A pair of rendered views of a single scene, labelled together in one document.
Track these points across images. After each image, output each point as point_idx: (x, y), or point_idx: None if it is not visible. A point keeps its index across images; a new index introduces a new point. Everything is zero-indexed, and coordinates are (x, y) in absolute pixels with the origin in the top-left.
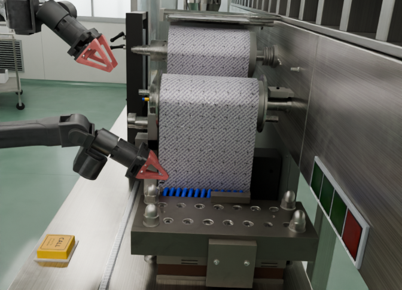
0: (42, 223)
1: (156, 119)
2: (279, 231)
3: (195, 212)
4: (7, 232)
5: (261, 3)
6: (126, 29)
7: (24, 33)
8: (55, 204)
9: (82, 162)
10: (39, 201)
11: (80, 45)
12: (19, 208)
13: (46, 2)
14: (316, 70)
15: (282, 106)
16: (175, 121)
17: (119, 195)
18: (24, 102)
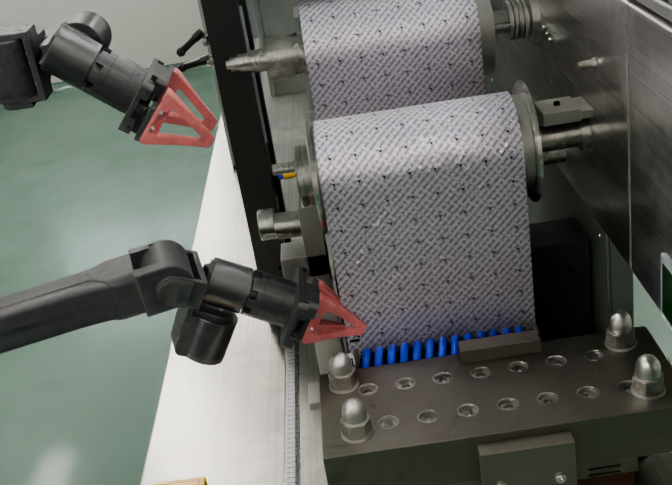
0: (85, 428)
1: (321, 222)
2: (613, 403)
3: (437, 393)
4: (18, 460)
5: None
6: (207, 25)
7: (23, 106)
8: (100, 381)
9: (190, 334)
10: (64, 381)
11: (139, 105)
12: (28, 405)
13: (56, 36)
14: (633, 75)
15: (573, 138)
16: (360, 218)
17: (263, 369)
18: None
